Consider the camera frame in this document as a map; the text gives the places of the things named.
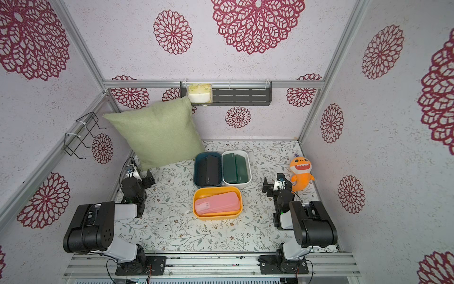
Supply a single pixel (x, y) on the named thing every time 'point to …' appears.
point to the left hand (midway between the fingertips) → (141, 173)
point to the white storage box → (242, 186)
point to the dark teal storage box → (200, 154)
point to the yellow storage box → (204, 192)
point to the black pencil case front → (213, 170)
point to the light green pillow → (161, 134)
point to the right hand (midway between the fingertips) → (275, 176)
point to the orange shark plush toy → (300, 167)
